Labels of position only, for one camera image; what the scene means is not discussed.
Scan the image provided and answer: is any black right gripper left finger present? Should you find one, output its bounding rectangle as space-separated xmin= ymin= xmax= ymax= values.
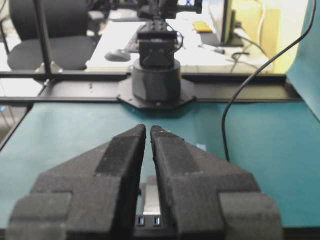
xmin=5 ymin=124 xmax=146 ymax=240

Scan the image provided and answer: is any computer monitor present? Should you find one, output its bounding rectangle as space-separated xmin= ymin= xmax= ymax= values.
xmin=208 ymin=0 xmax=244 ymax=48

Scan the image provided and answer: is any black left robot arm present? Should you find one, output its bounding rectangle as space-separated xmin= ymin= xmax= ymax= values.
xmin=112 ymin=0 xmax=203 ymax=110

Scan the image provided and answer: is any yellow notepad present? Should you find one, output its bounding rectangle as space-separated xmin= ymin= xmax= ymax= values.
xmin=192 ymin=20 xmax=213 ymax=33

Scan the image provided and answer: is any black USB cable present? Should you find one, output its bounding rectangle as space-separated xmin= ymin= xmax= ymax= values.
xmin=221 ymin=0 xmax=317 ymax=162

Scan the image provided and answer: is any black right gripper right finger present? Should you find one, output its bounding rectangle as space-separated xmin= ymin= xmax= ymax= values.
xmin=150 ymin=126 xmax=284 ymax=240

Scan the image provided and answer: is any black multiport USB hub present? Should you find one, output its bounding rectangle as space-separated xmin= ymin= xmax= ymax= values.
xmin=132 ymin=176 xmax=177 ymax=240

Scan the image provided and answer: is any black office chair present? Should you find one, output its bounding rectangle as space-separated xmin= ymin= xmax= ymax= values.
xmin=7 ymin=0 xmax=95 ymax=71

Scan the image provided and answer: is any grey computer mouse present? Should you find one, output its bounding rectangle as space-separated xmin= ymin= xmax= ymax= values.
xmin=104 ymin=49 xmax=131 ymax=62

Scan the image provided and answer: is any white desk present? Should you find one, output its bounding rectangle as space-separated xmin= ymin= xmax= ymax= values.
xmin=86 ymin=19 xmax=286 ymax=75

